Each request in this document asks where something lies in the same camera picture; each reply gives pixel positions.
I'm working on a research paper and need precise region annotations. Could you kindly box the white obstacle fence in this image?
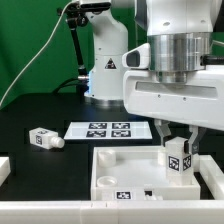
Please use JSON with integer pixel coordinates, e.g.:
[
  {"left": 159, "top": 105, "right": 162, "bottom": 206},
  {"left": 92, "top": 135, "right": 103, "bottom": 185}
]
[{"left": 0, "top": 155, "right": 224, "bottom": 224}]

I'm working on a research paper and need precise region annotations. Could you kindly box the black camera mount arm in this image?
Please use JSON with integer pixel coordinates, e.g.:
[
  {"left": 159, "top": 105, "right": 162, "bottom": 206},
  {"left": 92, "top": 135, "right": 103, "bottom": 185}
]
[{"left": 57, "top": 3, "right": 88, "bottom": 81}]

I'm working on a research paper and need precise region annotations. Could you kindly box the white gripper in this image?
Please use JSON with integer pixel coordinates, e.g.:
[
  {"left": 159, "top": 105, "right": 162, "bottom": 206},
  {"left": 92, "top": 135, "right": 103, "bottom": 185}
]
[{"left": 123, "top": 65, "right": 224, "bottom": 155}]

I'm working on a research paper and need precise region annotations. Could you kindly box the white cable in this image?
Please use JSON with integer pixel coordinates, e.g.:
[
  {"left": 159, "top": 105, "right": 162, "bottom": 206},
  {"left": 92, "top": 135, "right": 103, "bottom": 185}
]
[{"left": 0, "top": 0, "right": 77, "bottom": 108}]

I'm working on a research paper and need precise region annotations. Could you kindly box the black cable on table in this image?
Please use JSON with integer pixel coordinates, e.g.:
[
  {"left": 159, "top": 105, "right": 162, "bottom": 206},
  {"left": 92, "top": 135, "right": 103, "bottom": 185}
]
[{"left": 52, "top": 77, "right": 89, "bottom": 94}]

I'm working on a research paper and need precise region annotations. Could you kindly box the white square tabletop part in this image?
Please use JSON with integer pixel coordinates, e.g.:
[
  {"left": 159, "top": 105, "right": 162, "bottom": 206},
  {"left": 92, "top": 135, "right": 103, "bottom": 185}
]
[{"left": 91, "top": 146, "right": 201, "bottom": 201}]

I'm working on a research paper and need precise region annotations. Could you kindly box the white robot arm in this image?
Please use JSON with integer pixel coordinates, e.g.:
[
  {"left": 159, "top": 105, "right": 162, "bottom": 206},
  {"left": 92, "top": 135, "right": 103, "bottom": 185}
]
[{"left": 80, "top": 0, "right": 224, "bottom": 154}]

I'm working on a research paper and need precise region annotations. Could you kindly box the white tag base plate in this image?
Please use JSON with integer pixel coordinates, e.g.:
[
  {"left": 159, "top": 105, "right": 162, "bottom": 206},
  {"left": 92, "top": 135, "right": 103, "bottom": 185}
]
[{"left": 64, "top": 121, "right": 152, "bottom": 140}]

